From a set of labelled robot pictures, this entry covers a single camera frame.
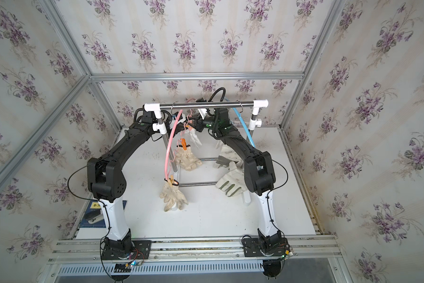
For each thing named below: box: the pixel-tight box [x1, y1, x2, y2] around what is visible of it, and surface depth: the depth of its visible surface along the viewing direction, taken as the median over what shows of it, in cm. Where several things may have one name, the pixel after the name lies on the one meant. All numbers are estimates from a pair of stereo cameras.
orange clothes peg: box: [180, 137, 187, 151], surface depth 80 cm
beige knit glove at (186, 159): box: [174, 144, 203, 172], surface depth 87 cm
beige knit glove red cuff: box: [159, 178, 189, 212], surface depth 80 cm
